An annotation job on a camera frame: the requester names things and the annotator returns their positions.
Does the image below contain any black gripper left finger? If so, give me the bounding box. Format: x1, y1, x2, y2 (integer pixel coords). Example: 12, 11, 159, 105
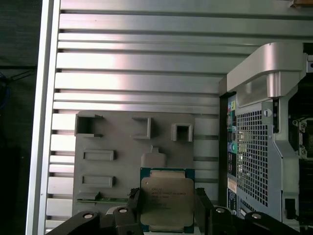
45, 187, 143, 235

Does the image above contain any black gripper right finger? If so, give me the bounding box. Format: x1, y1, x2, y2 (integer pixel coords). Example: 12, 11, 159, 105
194, 187, 303, 235

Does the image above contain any silver CPU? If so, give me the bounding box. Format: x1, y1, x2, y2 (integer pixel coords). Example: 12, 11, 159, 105
139, 167, 196, 234

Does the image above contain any CPU socket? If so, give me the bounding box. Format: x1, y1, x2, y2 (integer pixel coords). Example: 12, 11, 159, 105
292, 117, 309, 161

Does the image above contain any green RAM stick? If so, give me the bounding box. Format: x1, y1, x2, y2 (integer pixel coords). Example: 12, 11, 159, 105
76, 197, 130, 204

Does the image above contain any grey parts rack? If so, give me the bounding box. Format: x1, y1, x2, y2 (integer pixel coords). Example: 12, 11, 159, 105
72, 110, 196, 221

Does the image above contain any black PC case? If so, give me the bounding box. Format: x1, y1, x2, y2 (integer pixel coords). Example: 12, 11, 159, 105
218, 41, 313, 235

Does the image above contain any silver case handle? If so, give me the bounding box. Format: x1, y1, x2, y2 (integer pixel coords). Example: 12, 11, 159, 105
226, 42, 307, 107

